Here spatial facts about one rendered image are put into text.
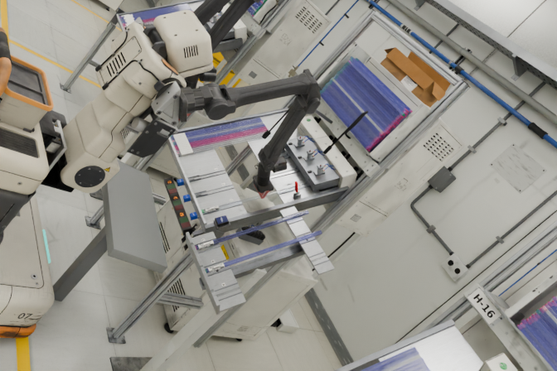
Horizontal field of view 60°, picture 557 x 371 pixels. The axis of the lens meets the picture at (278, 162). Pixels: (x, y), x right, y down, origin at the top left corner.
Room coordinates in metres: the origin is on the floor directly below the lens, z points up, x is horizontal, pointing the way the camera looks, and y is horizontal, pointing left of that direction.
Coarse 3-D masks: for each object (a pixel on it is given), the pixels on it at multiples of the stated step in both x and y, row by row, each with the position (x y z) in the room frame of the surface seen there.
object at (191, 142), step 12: (252, 120) 2.58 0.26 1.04; (192, 132) 2.40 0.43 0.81; (204, 132) 2.42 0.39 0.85; (216, 132) 2.44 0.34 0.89; (228, 132) 2.46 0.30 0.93; (240, 132) 2.47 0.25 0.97; (252, 132) 2.49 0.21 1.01; (180, 144) 2.31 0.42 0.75; (192, 144) 2.33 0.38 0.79; (204, 144) 2.34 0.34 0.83; (216, 144) 2.36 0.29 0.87; (228, 144) 2.38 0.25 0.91; (180, 156) 2.24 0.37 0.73
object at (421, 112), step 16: (400, 32) 2.58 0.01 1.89; (352, 48) 2.61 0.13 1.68; (416, 48) 2.49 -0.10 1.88; (336, 64) 2.60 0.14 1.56; (432, 64) 2.38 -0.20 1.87; (320, 80) 2.61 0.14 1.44; (448, 80) 2.29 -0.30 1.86; (416, 112) 2.20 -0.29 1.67; (400, 128) 2.20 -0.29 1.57; (384, 144) 2.20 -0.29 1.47; (256, 224) 2.53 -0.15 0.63; (256, 240) 2.34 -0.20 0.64; (176, 304) 1.98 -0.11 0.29; (192, 304) 2.04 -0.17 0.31; (112, 336) 1.87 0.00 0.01
